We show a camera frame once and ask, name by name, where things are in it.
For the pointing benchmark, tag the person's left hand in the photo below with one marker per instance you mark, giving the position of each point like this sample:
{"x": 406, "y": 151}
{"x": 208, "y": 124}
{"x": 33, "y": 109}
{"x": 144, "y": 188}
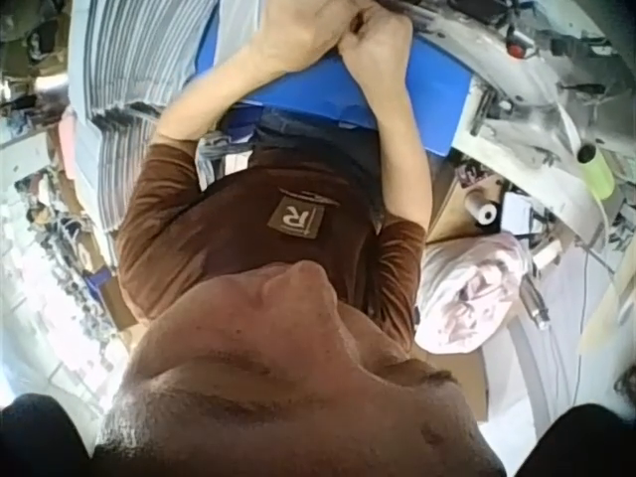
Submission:
{"x": 298, "y": 30}

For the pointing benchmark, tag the person's right hand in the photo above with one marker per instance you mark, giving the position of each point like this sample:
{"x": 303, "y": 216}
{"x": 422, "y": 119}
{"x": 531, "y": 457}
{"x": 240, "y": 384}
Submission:
{"x": 380, "y": 47}

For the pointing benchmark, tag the blue fabric panel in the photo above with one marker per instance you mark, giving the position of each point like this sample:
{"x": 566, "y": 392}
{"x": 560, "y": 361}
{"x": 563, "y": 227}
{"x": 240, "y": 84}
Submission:
{"x": 437, "y": 84}

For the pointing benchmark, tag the white sewing machine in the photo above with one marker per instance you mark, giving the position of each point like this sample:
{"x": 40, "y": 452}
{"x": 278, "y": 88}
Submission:
{"x": 526, "y": 104}

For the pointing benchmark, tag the brown cardboard box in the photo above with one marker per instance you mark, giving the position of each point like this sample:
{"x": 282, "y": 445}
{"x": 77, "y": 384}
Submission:
{"x": 449, "y": 208}

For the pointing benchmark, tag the striped fabric scrap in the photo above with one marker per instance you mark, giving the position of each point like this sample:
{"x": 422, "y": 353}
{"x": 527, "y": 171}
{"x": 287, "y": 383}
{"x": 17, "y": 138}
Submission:
{"x": 223, "y": 161}

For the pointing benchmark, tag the white thread spool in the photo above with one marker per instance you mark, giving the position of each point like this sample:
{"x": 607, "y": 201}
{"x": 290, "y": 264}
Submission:
{"x": 483, "y": 208}

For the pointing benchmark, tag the stack of striped fabric pieces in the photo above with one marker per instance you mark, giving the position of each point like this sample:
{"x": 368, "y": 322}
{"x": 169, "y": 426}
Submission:
{"x": 129, "y": 54}

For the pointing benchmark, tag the yellow-green thread cone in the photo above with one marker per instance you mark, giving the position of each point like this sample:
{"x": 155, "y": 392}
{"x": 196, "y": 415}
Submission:
{"x": 598, "y": 169}

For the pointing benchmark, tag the pink cloth bundle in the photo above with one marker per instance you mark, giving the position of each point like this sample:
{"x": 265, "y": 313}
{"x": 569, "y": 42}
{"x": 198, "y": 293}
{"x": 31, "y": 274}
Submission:
{"x": 472, "y": 293}

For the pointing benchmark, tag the metal hand tool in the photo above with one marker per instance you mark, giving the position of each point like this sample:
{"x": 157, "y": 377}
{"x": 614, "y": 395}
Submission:
{"x": 534, "y": 303}

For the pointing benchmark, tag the pink folded fabric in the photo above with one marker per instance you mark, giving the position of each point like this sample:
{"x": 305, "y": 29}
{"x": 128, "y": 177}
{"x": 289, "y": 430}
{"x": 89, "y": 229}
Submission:
{"x": 68, "y": 144}

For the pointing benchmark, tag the cluttered work shelf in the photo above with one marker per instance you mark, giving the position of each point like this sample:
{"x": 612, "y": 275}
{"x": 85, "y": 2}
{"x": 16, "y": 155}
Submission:
{"x": 54, "y": 238}

